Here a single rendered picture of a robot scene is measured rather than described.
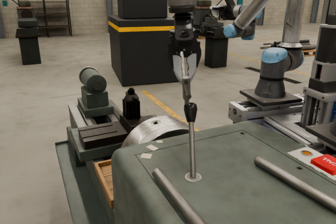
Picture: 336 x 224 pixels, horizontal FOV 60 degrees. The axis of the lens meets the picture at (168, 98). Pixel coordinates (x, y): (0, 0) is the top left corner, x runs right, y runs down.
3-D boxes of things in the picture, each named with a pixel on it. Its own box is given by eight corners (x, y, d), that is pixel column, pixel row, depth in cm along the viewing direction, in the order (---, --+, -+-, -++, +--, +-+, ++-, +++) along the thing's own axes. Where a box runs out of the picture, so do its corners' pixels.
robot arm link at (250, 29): (234, 39, 169) (235, 20, 166) (246, 38, 176) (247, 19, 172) (245, 41, 164) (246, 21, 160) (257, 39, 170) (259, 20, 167)
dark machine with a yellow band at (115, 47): (181, 82, 599) (182, -20, 536) (121, 87, 565) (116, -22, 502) (158, 64, 763) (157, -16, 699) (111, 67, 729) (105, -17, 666)
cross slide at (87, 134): (164, 133, 161) (164, 126, 160) (84, 150, 143) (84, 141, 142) (151, 121, 176) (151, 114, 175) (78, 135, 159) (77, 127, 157)
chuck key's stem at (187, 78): (191, 117, 82) (190, 77, 78) (183, 117, 82) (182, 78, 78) (190, 114, 84) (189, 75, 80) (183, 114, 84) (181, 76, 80)
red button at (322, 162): (348, 172, 68) (350, 164, 67) (331, 179, 66) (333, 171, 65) (325, 160, 73) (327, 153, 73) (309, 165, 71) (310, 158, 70)
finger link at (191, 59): (196, 78, 89) (194, 48, 85) (198, 84, 83) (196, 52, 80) (186, 79, 89) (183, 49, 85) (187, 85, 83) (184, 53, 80)
